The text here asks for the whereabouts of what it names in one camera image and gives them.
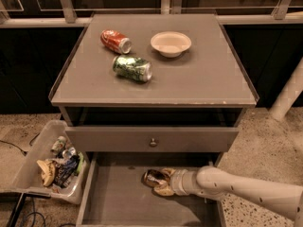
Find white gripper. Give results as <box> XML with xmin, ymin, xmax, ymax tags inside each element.
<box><xmin>153</xmin><ymin>168</ymin><xmax>202</xmax><ymax>197</ymax></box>

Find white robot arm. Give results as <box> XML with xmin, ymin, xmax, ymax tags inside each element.
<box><xmin>153</xmin><ymin>59</ymin><xmax>303</xmax><ymax>227</ymax></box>

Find round metal drawer knob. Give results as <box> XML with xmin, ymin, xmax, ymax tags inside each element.
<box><xmin>150</xmin><ymin>138</ymin><xmax>158</xmax><ymax>148</ymax></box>

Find grey open middle drawer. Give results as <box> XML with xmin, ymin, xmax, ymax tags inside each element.
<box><xmin>77</xmin><ymin>152</ymin><xmax>223</xmax><ymax>227</ymax></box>

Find grey drawer cabinet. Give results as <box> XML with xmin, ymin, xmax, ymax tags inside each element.
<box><xmin>48</xmin><ymin>13</ymin><xmax>260</xmax><ymax>227</ymax></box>

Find grey top drawer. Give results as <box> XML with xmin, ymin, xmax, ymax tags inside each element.
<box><xmin>65</xmin><ymin>126</ymin><xmax>239</xmax><ymax>152</ymax></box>

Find silver can in bin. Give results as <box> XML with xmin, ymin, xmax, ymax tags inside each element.
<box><xmin>62</xmin><ymin>147</ymin><xmax>77</xmax><ymax>159</ymax></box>

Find small can in bin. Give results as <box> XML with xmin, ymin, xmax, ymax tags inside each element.
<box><xmin>51</xmin><ymin>136</ymin><xmax>66</xmax><ymax>155</ymax></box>

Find green soda can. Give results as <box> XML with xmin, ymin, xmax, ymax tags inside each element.
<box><xmin>113</xmin><ymin>55</ymin><xmax>152</xmax><ymax>82</ymax></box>

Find red soda can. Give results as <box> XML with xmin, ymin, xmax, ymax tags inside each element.
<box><xmin>100</xmin><ymin>29</ymin><xmax>132</xmax><ymax>54</ymax></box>

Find dark snack packet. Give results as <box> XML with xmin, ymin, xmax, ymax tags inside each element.
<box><xmin>54</xmin><ymin>156</ymin><xmax>80</xmax><ymax>188</ymax></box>

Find clear plastic bin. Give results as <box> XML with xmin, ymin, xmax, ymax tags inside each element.
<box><xmin>9</xmin><ymin>120</ymin><xmax>89</xmax><ymax>204</ymax></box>

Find tan crumpled bag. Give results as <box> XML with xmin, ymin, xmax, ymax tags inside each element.
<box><xmin>37</xmin><ymin>160</ymin><xmax>56</xmax><ymax>187</ymax></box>

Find white paper bowl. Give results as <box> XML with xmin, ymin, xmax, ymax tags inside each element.
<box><xmin>151</xmin><ymin>31</ymin><xmax>191</xmax><ymax>58</ymax></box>

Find blue floor cable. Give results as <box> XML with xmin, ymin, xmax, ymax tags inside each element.
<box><xmin>18</xmin><ymin>196</ymin><xmax>47</xmax><ymax>227</ymax></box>

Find black floor cable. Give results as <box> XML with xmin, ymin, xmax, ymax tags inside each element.
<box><xmin>0</xmin><ymin>131</ymin><xmax>41</xmax><ymax>157</ymax></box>

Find metal railing frame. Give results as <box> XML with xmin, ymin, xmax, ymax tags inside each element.
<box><xmin>0</xmin><ymin>0</ymin><xmax>303</xmax><ymax>28</ymax></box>

